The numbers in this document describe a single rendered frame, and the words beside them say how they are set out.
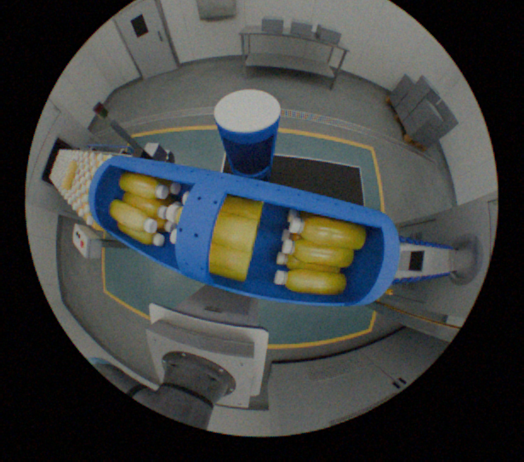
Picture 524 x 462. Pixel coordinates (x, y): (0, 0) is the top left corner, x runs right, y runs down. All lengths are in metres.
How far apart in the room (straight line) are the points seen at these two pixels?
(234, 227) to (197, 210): 0.08
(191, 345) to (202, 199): 0.32
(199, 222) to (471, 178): 4.88
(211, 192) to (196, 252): 0.11
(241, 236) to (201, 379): 0.33
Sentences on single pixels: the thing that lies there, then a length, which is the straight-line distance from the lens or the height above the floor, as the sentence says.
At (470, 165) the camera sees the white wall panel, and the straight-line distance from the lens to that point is 4.87.
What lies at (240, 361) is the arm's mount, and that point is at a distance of 0.38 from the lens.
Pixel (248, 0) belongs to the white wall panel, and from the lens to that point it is 3.41.
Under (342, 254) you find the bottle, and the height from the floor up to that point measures 1.10.
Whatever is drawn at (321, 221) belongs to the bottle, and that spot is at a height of 1.14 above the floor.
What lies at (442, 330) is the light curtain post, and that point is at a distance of 0.94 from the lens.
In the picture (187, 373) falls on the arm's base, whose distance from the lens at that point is 0.40.
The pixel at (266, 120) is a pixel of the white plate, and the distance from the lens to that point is 0.63.
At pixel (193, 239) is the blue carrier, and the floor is 1.23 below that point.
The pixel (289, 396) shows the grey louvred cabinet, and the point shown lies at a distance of 1.70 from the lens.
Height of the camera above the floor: 1.49
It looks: 75 degrees down
